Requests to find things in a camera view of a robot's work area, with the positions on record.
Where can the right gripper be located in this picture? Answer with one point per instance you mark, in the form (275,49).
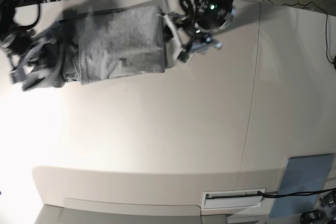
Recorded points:
(28,56)

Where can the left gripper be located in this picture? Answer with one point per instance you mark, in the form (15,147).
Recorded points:
(181,34)

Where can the grey T-shirt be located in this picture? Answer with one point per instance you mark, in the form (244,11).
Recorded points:
(99,46)

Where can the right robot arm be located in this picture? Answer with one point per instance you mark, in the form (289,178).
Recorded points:
(8,10)

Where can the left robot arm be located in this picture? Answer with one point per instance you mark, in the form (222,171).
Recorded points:
(209,15)

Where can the blue-grey panel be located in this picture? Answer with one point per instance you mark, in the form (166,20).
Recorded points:
(303,173)

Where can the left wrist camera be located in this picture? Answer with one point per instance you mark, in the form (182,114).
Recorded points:
(185,57)

